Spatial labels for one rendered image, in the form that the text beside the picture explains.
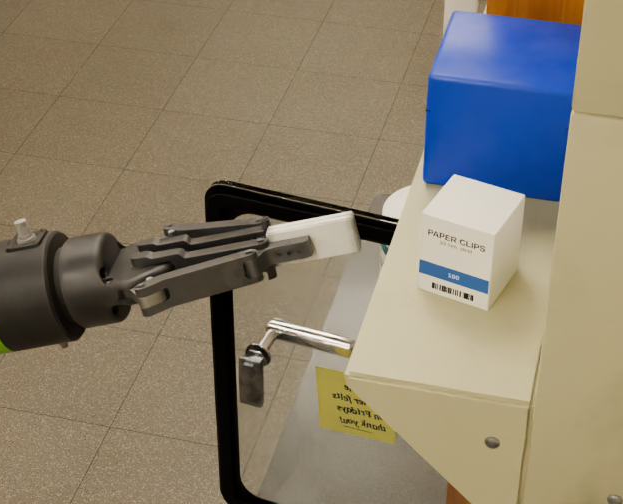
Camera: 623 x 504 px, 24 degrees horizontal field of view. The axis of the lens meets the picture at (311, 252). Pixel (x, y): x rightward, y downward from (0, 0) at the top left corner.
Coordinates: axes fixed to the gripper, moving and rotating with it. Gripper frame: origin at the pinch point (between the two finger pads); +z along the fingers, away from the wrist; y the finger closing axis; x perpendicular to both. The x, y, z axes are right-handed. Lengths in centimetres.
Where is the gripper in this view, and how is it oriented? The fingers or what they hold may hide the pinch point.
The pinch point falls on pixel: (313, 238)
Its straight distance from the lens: 114.9
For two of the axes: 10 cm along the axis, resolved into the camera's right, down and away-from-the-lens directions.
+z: 9.7, -1.8, -1.9
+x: 2.4, 8.9, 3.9
